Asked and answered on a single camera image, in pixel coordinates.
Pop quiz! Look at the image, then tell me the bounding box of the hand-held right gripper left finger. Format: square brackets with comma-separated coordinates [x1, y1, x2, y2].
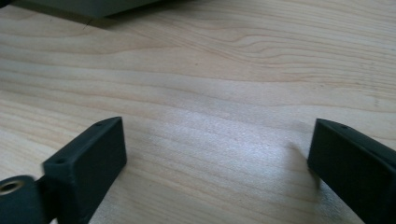
[42, 116, 128, 224]

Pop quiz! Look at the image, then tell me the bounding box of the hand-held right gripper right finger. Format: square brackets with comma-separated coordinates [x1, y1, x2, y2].
[306, 118, 396, 224]

